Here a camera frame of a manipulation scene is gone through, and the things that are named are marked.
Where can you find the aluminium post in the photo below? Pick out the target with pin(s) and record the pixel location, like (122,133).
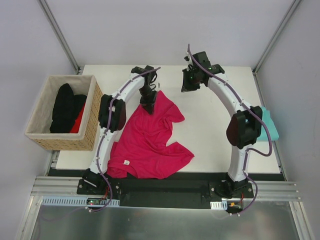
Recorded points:
(293,7)
(59,34)

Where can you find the left white cable duct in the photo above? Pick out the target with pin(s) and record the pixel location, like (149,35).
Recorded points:
(66,201)

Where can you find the white cable duct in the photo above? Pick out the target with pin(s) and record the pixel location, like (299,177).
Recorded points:
(219,205)
(66,201)

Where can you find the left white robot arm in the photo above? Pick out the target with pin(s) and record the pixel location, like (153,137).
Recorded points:
(112,116)

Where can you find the red t shirt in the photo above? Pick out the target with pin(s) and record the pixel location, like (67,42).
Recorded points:
(79,114)

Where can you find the right rear aluminium post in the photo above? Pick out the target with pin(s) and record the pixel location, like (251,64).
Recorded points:
(293,7)

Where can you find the folded teal t shirt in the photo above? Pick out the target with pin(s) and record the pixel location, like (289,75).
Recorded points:
(266,118)

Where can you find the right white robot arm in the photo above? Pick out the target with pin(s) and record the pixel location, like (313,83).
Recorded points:
(244,127)

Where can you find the black t shirt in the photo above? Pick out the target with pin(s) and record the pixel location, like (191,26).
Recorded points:
(64,109)

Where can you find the right white cable duct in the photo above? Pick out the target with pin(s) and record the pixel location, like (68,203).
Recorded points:
(219,205)

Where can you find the aluminium rail frame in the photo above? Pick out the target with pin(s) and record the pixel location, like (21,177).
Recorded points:
(276,212)

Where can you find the pink t shirt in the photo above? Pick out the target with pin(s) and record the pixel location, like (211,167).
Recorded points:
(142,150)

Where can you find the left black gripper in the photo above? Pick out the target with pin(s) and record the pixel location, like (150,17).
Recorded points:
(148,100)

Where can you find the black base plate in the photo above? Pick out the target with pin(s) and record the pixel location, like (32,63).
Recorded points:
(180,190)

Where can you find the wicker laundry basket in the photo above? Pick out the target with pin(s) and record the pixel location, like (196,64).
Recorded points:
(41,118)

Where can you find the left rear aluminium post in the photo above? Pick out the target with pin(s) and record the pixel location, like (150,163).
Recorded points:
(59,34)

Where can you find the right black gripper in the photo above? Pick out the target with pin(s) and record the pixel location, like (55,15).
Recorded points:
(188,84)

